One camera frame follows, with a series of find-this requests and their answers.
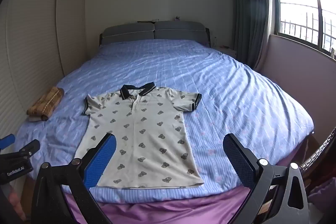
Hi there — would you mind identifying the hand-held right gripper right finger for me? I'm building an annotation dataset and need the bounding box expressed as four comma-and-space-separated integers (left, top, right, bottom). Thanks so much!
223, 133, 313, 224

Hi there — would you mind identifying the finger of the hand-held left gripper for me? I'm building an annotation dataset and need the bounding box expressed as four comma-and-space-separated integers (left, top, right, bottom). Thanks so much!
0, 135, 15, 150
0, 139, 40, 161

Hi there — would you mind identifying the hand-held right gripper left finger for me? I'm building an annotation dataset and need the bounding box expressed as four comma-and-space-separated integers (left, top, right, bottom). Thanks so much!
31, 133, 117, 224

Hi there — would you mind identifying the cream printed polo shirt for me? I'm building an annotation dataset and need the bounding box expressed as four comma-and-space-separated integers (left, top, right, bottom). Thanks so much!
75, 84, 205, 190

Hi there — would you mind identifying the folded brown plaid cloth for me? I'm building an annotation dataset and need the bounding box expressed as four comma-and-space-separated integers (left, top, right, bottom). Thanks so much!
26, 87, 65, 123

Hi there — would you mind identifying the blue striped floral bed sheet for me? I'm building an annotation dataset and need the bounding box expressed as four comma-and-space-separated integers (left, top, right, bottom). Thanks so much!
25, 39, 315, 205

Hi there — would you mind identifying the dark wicker chair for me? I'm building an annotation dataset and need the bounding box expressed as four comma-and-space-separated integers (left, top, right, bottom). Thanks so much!
299, 127, 336, 177

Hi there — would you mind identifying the purple bed sheet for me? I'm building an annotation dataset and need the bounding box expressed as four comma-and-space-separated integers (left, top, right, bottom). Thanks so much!
63, 145, 313, 224

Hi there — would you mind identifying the white nightstand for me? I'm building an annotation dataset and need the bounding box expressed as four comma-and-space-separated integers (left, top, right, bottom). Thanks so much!
214, 46, 238, 59

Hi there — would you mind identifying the white louvered wardrobe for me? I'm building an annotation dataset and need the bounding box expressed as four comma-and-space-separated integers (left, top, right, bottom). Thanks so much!
0, 0, 88, 140

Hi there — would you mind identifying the grey headboard cushion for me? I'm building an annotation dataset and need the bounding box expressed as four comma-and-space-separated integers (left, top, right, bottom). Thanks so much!
101, 25, 155, 46
154, 21, 210, 46

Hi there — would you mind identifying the grey-green curtain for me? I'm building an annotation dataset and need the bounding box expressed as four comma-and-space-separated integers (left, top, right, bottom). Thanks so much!
230, 0, 276, 72

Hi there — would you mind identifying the barred window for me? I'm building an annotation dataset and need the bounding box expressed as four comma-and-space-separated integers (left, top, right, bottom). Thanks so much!
268, 0, 336, 59

